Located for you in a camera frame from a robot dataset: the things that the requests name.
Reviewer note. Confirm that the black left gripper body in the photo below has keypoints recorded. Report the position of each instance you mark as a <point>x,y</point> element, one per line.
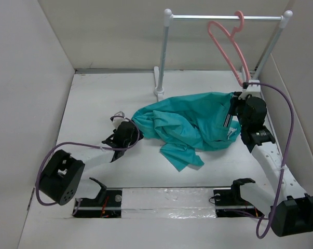
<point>133,139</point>

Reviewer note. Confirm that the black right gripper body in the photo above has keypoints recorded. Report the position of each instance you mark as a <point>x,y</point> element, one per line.
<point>237,108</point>

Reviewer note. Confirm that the teal trousers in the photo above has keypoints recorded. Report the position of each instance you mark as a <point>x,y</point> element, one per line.
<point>189,123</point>

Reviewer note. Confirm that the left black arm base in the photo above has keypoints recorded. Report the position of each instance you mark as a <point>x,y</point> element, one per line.
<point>110,206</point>

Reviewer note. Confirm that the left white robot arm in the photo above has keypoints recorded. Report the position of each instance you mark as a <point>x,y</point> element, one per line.
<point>59,177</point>

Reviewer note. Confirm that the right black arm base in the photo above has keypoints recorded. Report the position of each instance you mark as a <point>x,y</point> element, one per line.
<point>227,206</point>

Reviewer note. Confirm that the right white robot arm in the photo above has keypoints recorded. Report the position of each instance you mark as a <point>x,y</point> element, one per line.
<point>290,210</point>

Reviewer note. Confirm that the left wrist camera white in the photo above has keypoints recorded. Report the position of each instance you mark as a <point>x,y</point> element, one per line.
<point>117,119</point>

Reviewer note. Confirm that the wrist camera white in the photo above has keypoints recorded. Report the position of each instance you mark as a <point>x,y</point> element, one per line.
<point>252,88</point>
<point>117,119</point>

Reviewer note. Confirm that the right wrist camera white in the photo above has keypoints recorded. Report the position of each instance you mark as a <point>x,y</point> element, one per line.
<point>252,88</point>

